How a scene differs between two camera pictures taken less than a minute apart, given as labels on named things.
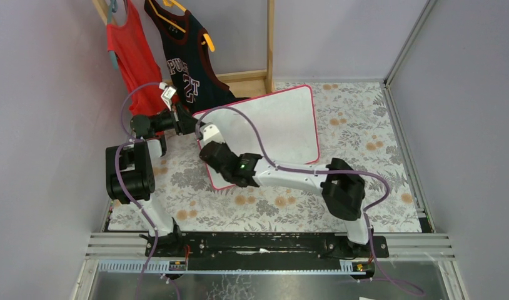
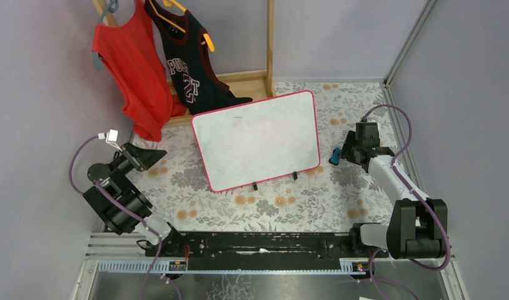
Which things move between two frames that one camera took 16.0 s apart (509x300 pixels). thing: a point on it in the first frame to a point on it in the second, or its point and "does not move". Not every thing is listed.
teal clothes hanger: [112, 53] to [114, 7]
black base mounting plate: [264, 252] does not move
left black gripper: [179, 120] to [132, 156]
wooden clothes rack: [243, 84] does not move
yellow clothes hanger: [171, 3] does not move
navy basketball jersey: [184, 39] does not move
